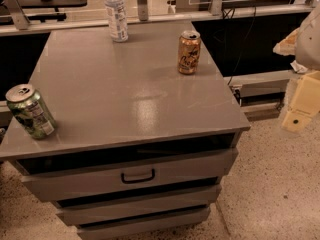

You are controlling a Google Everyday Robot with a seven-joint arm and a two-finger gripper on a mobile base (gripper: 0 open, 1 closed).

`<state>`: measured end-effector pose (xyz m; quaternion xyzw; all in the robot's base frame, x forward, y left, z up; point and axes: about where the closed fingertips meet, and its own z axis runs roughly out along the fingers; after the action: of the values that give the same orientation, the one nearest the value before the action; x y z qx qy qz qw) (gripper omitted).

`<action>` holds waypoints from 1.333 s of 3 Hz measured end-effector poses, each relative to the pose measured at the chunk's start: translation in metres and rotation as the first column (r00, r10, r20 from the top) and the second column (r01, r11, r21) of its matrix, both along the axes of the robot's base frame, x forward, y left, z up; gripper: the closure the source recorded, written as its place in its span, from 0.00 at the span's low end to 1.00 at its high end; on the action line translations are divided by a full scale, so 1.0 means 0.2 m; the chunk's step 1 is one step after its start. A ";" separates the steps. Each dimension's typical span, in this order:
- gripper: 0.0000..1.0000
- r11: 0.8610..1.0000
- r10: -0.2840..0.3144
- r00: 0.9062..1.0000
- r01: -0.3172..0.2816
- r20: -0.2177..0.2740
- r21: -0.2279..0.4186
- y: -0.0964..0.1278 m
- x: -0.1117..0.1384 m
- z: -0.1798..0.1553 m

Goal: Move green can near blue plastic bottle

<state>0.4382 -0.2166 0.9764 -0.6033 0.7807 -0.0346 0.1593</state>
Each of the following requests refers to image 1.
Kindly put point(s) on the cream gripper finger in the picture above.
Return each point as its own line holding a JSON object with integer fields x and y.
{"x": 302, "y": 102}

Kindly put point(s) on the green soda can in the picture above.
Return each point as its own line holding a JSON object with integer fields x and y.
{"x": 29, "y": 109}

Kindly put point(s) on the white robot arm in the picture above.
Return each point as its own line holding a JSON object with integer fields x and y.
{"x": 304, "y": 42}

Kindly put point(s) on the orange soda can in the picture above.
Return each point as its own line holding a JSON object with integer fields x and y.
{"x": 189, "y": 51}

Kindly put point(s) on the clear plastic water bottle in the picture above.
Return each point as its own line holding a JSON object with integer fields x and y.
{"x": 117, "y": 20}

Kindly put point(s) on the white crumpled paper packet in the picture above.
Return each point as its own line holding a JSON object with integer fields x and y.
{"x": 298, "y": 68}

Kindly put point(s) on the top grey drawer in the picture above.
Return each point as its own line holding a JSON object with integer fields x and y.
{"x": 91, "y": 173}

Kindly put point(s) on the grey drawer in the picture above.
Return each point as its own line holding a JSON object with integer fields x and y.
{"x": 91, "y": 173}
{"x": 124, "y": 228}
{"x": 139, "y": 205}

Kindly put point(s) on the middle grey drawer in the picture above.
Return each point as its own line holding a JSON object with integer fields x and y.
{"x": 139, "y": 205}

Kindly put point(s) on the bottom grey drawer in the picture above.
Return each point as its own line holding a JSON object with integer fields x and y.
{"x": 124, "y": 228}

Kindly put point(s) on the grey drawer cabinet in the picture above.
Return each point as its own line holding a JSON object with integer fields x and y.
{"x": 126, "y": 98}

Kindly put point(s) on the black background table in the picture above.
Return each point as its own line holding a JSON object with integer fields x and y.
{"x": 49, "y": 9}

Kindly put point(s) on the black drawer handle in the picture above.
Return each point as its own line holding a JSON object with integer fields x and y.
{"x": 149, "y": 175}

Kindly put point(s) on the grey metal railing frame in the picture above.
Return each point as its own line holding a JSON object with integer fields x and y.
{"x": 14, "y": 20}

